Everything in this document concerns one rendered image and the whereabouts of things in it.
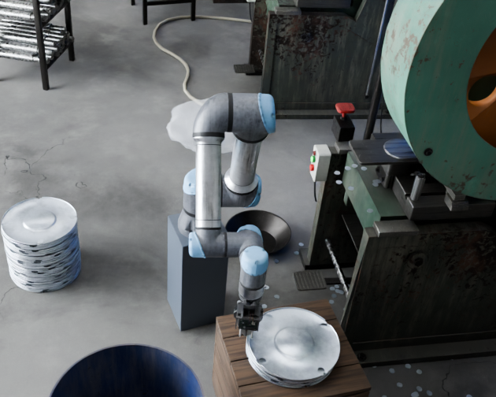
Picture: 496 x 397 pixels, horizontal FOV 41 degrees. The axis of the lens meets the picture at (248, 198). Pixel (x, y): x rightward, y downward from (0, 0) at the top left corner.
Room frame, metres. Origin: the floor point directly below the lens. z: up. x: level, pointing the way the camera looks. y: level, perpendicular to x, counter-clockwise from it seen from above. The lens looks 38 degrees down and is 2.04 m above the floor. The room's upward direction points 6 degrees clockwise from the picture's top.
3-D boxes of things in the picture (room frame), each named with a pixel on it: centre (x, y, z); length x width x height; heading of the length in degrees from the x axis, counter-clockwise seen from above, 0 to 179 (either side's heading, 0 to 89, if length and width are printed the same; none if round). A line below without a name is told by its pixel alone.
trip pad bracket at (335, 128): (2.24, -0.34, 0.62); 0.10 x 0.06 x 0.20; 13
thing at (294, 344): (1.38, -0.19, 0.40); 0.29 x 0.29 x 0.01
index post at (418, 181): (1.79, -0.56, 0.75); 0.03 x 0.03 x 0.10; 13
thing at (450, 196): (1.83, -0.68, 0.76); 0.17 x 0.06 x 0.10; 13
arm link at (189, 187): (1.83, 0.16, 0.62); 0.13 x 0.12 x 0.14; 99
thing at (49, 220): (1.99, 0.82, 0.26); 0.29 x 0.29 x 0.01
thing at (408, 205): (1.99, -0.64, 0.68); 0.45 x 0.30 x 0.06; 13
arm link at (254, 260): (1.38, -0.04, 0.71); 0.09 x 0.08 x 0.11; 9
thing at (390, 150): (1.95, -0.47, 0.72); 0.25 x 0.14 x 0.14; 103
